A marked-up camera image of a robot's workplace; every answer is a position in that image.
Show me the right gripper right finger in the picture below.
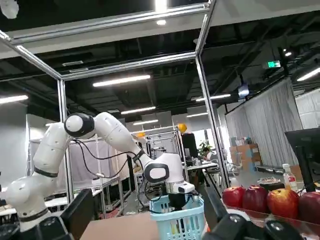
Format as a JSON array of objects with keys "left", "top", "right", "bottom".
[{"left": 201, "top": 185, "right": 309, "bottom": 240}]

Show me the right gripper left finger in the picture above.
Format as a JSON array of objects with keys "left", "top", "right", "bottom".
[{"left": 0, "top": 188, "right": 95, "bottom": 240}]

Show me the light blue plastic basket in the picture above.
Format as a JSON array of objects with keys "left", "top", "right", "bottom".
[{"left": 149, "top": 194, "right": 205, "bottom": 240}]

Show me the clear acrylic tiered shelf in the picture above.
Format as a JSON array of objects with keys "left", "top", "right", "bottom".
[{"left": 222, "top": 204, "right": 320, "bottom": 240}]

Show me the dark red apple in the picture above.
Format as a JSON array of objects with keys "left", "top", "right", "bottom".
[{"left": 241, "top": 184, "right": 270, "bottom": 214}]

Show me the person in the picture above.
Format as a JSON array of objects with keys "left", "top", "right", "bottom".
[{"left": 199, "top": 146, "right": 216, "bottom": 163}]

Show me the plate with food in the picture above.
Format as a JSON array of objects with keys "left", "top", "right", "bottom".
[{"left": 257, "top": 176, "right": 285, "bottom": 187}]

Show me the clear bottle red label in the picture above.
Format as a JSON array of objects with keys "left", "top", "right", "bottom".
[{"left": 281, "top": 163, "right": 299, "bottom": 192}]

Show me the brown cardboard box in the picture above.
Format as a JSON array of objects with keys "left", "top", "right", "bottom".
[{"left": 236, "top": 143, "right": 261, "bottom": 161}]

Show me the ceiling light strip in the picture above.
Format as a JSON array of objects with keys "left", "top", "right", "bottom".
[
  {"left": 92, "top": 74, "right": 152, "bottom": 88},
  {"left": 120, "top": 106, "right": 157, "bottom": 115}
]

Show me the black monitor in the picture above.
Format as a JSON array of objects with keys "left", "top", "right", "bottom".
[{"left": 284, "top": 128, "right": 320, "bottom": 193}]

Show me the grey curtain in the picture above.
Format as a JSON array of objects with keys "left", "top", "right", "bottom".
[{"left": 224, "top": 79, "right": 305, "bottom": 171}]

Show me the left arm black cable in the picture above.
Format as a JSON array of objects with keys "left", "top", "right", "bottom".
[{"left": 72, "top": 138, "right": 146, "bottom": 179}]

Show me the aluminium profile frame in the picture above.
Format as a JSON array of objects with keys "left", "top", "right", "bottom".
[{"left": 0, "top": 0, "right": 232, "bottom": 218}]

